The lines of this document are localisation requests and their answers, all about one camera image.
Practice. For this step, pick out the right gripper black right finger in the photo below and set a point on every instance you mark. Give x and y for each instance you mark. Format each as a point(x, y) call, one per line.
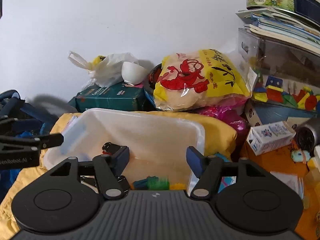
point(257, 204)

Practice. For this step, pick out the colourful shape blocks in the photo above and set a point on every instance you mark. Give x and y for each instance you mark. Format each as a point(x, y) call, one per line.
point(286, 92)

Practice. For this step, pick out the white plastic bin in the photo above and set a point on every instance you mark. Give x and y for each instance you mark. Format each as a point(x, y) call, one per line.
point(157, 144)

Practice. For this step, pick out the yellow cloth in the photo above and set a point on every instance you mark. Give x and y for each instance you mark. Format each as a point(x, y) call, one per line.
point(220, 137)

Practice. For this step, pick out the pink plastic bag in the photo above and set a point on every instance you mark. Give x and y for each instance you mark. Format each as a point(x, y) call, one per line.
point(228, 116)

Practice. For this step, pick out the small white carton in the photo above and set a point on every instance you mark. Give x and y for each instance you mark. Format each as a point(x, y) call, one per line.
point(269, 137)

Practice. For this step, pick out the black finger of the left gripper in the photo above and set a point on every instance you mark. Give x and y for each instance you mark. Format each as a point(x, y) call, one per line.
point(6, 124)
point(11, 144)

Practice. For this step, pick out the green building block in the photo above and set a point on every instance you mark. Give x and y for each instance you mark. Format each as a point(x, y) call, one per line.
point(152, 183)

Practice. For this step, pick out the light blue cardboard box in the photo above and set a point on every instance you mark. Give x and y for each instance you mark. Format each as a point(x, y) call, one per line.
point(225, 181)

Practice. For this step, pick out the dark toy car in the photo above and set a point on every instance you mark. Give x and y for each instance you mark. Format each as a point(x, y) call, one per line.
point(108, 148)

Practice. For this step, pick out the dark green box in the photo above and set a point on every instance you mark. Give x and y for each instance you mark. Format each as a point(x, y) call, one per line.
point(121, 96)

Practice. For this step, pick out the dark metal cup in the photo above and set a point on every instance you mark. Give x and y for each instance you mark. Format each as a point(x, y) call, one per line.
point(307, 137)

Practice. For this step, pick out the white plastic bag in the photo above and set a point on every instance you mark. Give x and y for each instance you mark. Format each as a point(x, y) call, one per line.
point(103, 71)

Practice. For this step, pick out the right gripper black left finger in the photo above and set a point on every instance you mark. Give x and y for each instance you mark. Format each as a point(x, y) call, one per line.
point(70, 194)

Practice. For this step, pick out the white bowl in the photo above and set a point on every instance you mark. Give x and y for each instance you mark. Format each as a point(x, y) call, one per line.
point(133, 73)

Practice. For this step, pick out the stack of books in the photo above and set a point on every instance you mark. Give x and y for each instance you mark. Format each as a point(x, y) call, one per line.
point(282, 26)

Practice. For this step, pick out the yellow building block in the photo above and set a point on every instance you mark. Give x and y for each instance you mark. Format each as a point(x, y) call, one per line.
point(177, 186)

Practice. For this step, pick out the yellow snack bag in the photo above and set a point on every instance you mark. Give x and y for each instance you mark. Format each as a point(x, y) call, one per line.
point(203, 78)

